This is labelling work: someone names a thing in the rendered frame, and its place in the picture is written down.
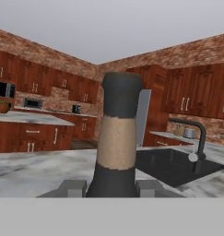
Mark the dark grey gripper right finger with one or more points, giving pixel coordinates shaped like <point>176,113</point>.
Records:
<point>148,188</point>

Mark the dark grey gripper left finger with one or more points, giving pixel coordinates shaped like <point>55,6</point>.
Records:
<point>74,188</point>

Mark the dark grey bottle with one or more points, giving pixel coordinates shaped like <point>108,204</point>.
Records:
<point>118,141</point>

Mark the black sink basin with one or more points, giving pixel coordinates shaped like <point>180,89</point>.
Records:
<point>174,167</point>

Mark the brown wooden base cupboards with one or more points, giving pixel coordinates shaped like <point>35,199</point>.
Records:
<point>165,142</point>
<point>82,126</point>

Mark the tan jar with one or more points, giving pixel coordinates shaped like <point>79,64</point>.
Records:
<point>179,131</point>

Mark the brown wooden island cupboards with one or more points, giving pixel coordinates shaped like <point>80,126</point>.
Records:
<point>30,136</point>

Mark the silver toaster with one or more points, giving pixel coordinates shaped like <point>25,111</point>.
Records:
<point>189,133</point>

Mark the grey fridge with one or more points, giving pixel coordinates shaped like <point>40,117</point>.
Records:
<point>143,118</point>

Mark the black sink tap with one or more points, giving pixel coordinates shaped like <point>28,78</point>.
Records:
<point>202,135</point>

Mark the black coffee machine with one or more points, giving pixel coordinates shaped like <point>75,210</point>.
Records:
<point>76,108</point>

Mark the tall brown wooden cupboard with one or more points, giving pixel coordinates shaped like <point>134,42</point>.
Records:
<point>157,104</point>

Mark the grey toaster oven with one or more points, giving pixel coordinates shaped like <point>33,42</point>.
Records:
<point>32,103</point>

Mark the brown pot with green plant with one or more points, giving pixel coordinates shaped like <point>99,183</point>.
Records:
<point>2,107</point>

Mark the black microwave oven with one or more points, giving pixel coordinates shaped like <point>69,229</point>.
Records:
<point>3,89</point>

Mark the brown wooden wall cupboards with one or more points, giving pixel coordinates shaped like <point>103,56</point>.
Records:
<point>42,78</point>
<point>199,90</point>

